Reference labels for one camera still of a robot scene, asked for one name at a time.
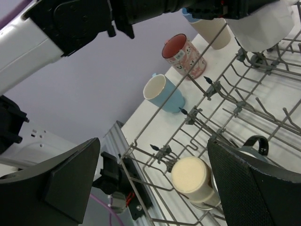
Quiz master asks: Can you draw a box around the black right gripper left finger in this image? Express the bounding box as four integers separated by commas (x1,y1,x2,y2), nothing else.
0,138,100,226

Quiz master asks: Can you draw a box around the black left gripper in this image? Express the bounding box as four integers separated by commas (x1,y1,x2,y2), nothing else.
164,0,275,20

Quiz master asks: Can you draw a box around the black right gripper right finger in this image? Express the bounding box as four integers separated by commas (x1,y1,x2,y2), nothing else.
207,138,301,226

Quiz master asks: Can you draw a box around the beige plastic tumbler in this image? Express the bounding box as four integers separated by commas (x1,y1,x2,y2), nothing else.
190,18,231,50

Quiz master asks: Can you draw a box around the blue plastic tumbler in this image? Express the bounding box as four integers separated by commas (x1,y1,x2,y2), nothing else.
182,8,200,23

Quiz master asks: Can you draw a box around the dark grey mug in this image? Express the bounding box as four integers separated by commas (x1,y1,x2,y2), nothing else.
210,135,270,189

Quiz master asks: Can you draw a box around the pink ghost pattern mug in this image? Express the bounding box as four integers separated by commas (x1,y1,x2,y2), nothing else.
161,33,206,79

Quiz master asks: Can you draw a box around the white faceted ceramic mug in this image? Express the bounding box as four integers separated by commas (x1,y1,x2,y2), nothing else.
225,0,297,52

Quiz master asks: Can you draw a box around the light blue faceted mug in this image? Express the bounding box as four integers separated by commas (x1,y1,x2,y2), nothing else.
143,74,186,113

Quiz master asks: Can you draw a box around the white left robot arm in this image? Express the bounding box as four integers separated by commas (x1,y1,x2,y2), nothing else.
0,0,272,94

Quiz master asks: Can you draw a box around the cream and brown mug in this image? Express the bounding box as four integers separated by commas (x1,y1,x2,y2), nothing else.
171,156,221,210

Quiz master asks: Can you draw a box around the aluminium mounting rail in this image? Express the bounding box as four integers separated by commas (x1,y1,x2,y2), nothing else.
101,121,161,226

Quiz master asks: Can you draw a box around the grey wire dish rack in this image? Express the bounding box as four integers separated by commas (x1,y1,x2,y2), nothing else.
122,22,301,226

